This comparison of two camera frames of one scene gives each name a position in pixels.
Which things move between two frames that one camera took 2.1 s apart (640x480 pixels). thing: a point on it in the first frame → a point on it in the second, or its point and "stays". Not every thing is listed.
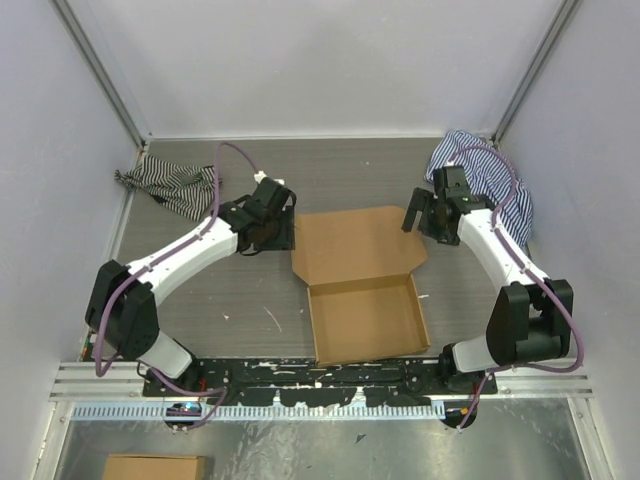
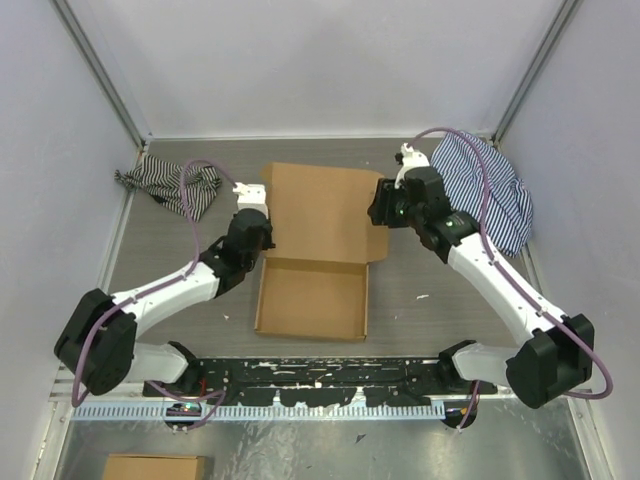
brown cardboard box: (357, 266) → (314, 281)
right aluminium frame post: (565, 12) stays
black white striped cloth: (190, 191) stays
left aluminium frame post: (99, 68) stays
